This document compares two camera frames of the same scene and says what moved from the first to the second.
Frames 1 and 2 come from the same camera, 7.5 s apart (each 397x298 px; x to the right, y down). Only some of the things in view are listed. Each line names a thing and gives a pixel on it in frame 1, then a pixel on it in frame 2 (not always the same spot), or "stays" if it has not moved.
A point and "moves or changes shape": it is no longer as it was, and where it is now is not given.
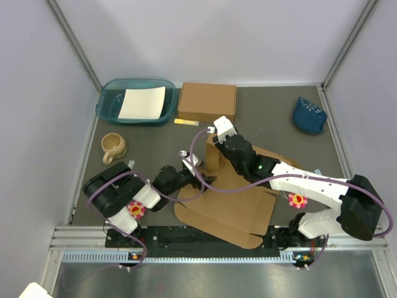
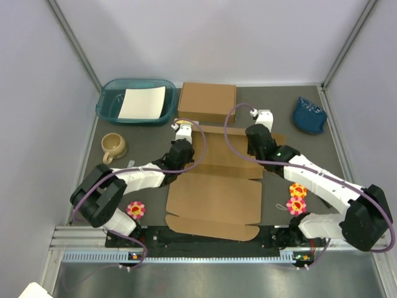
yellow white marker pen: x=185 y=121 stays
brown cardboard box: x=227 y=205 moves or changes shape
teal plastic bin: x=136 y=102 stays
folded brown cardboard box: x=206 y=102 stays
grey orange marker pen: x=131 y=164 stays
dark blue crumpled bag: x=309 y=117 stays
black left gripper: x=205 y=179 -> x=190 y=159
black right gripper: x=221 y=146 -> x=250 y=151
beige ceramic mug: x=114 y=146 stays
